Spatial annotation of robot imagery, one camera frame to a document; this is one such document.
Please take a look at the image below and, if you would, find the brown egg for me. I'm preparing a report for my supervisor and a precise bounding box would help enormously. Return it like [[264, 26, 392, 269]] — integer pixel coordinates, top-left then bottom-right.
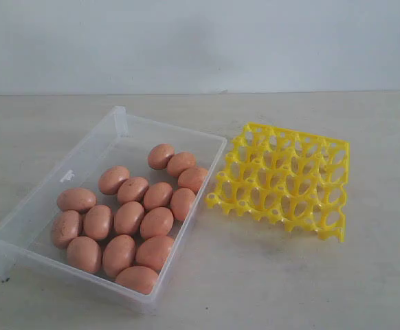
[[50, 210, 82, 249], [140, 207, 174, 240], [147, 143, 175, 170], [113, 201, 145, 236], [166, 152, 196, 177], [115, 266, 159, 295], [98, 166, 130, 195], [117, 177, 149, 205], [83, 204, 113, 241], [56, 187, 97, 214], [143, 181, 173, 210], [67, 236, 102, 274], [170, 188, 196, 222], [177, 166, 208, 194], [135, 235, 175, 272], [102, 234, 135, 278]]

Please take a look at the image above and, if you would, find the clear plastic container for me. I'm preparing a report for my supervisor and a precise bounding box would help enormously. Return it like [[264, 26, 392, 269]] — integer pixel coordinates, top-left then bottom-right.
[[0, 107, 227, 314]]

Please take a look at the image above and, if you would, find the yellow plastic egg tray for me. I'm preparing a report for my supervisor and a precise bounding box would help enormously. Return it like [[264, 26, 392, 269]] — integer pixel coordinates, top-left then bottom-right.
[[205, 122, 350, 242]]

